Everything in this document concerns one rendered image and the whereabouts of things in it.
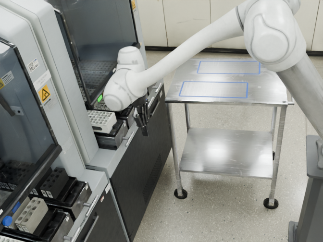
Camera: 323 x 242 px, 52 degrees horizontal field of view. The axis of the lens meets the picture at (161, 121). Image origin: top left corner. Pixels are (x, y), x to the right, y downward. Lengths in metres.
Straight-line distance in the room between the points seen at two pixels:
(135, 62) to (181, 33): 2.56
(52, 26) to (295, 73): 0.83
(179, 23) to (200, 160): 2.03
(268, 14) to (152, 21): 2.98
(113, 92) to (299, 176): 1.62
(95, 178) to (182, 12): 2.58
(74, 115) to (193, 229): 1.10
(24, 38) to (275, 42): 0.76
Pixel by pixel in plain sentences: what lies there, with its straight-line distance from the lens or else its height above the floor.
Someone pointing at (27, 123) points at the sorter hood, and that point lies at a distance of 1.16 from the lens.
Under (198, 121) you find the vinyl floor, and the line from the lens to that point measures 2.85.
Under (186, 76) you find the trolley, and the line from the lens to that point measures 1.88.
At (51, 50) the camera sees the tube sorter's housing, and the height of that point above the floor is 1.30.
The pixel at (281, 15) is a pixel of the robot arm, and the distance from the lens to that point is 0.96.
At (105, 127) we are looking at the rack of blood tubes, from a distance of 1.55.
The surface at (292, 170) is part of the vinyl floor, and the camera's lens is 2.48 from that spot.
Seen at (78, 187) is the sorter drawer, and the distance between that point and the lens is 1.37.
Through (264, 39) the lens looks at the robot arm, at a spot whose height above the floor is 1.39.
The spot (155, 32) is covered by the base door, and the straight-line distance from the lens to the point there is 3.92.
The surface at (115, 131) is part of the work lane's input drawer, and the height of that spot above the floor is 0.82.
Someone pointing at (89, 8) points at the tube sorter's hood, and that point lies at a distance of 1.47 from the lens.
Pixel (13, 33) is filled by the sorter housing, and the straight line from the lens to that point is 1.13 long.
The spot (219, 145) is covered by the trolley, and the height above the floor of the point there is 0.28.
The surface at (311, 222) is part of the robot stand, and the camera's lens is 1.82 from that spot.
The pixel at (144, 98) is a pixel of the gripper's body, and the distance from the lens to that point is 1.41.
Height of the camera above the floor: 1.78
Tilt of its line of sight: 38 degrees down
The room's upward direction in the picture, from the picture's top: 9 degrees counter-clockwise
